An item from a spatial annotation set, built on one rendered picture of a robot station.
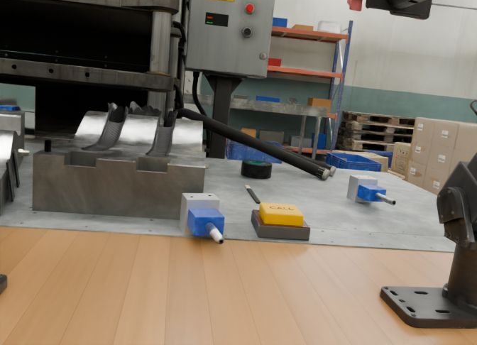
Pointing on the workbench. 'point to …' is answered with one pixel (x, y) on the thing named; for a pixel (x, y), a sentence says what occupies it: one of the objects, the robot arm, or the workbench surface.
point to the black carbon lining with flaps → (113, 119)
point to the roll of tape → (256, 169)
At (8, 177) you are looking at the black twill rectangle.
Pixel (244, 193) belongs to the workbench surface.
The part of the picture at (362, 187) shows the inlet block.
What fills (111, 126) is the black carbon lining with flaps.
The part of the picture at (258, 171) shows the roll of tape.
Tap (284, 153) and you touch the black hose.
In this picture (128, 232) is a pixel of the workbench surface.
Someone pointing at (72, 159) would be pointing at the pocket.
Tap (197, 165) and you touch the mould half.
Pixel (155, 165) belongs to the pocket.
